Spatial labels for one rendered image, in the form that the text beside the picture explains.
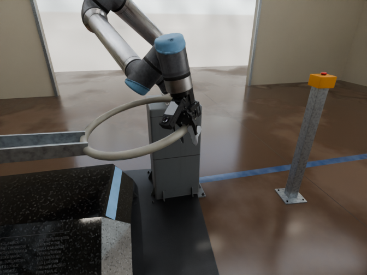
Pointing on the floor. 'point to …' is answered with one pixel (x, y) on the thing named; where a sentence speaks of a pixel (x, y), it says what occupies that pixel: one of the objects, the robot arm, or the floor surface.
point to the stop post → (306, 136)
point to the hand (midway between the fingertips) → (187, 142)
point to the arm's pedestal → (173, 159)
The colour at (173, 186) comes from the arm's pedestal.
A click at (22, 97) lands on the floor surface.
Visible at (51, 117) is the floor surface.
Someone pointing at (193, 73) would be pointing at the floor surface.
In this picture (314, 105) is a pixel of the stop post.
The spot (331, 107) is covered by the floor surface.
